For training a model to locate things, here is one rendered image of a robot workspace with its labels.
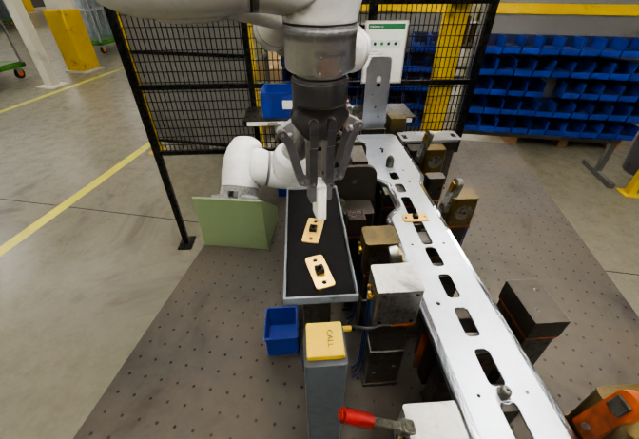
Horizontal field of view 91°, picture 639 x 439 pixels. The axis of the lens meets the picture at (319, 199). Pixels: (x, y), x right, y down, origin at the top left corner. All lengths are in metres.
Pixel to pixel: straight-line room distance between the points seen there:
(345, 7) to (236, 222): 1.04
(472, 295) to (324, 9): 0.72
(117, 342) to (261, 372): 1.27
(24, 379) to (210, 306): 1.30
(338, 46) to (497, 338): 0.68
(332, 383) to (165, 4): 0.57
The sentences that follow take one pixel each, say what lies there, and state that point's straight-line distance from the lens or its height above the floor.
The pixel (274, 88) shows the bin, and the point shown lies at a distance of 1.84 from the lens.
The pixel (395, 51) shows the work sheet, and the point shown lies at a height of 1.31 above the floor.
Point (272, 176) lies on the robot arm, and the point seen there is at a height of 0.96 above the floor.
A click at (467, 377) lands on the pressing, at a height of 1.00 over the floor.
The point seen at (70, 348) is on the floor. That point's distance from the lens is 2.31.
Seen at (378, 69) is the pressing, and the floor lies 1.28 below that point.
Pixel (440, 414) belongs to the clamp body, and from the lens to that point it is 0.65.
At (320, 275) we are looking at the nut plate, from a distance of 0.64.
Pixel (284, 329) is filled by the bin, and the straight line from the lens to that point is 1.12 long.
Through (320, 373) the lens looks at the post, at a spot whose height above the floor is 1.12.
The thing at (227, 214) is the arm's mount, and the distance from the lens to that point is 1.29.
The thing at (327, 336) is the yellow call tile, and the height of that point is 1.16.
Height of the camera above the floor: 1.64
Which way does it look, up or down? 36 degrees down
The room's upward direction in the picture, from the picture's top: straight up
